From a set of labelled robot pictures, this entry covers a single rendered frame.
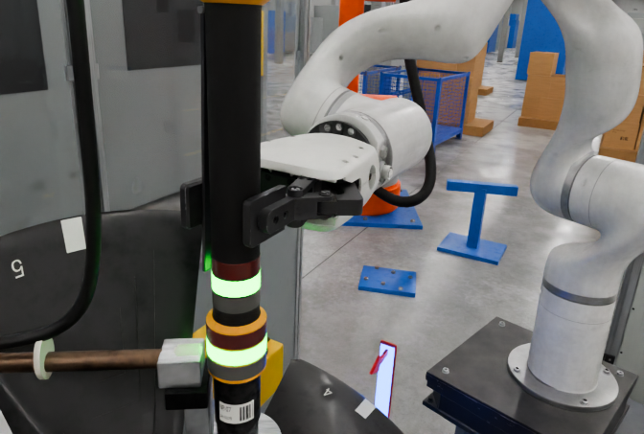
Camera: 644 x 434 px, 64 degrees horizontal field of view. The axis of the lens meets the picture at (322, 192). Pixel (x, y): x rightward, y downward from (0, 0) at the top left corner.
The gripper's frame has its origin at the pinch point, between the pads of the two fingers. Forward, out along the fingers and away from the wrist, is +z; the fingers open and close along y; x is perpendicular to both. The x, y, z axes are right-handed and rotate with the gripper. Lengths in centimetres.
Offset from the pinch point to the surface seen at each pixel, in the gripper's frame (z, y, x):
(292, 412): -16.8, 4.7, -32.1
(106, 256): -2.0, 15.9, -8.8
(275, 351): -38, 21, -43
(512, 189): -350, 24, -97
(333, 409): -20.6, 1.1, -32.8
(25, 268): 2.8, 20.4, -9.3
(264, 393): -35, 21, -50
